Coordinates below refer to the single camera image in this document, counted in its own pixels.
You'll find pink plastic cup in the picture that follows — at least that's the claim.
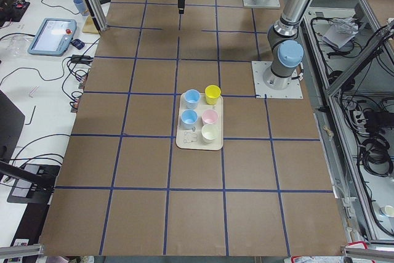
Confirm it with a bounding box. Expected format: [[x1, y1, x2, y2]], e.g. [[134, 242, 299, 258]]
[[201, 109, 219, 125]]

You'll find blue cup near yellow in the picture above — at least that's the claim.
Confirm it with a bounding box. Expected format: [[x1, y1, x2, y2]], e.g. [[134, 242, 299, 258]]
[[184, 89, 201, 110]]

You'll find crumpled white paper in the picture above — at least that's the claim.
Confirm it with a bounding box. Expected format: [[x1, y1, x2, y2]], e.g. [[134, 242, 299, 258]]
[[322, 17, 358, 49]]

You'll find cream plastic tray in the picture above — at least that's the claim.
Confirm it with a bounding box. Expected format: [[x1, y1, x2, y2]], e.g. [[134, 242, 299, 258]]
[[176, 93, 223, 151]]

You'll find near blue teach pendant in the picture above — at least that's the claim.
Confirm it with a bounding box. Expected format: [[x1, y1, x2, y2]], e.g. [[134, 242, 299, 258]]
[[27, 18, 77, 56]]

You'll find wooden mug tree stand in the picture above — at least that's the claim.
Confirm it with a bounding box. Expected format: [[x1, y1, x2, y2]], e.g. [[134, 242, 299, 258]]
[[81, 1, 100, 34]]

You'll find pale green plastic cup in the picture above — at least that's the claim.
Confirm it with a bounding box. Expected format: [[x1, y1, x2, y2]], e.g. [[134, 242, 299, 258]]
[[201, 124, 219, 144]]

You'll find blue cup far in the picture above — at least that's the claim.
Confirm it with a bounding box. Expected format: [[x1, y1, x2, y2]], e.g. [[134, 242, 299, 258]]
[[181, 109, 198, 129]]

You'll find black laptop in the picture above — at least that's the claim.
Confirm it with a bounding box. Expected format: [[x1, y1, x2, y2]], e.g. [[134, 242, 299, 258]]
[[0, 91, 25, 161]]

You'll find yellow plastic cup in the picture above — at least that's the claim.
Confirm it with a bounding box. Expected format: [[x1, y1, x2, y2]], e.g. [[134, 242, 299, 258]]
[[204, 84, 221, 105]]

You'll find paper cup in frame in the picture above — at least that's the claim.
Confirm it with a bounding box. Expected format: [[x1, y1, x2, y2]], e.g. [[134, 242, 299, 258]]
[[379, 205, 394, 218]]

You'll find blue cup on desk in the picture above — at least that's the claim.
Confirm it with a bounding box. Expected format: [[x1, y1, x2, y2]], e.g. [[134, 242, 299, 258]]
[[73, 0, 87, 15]]

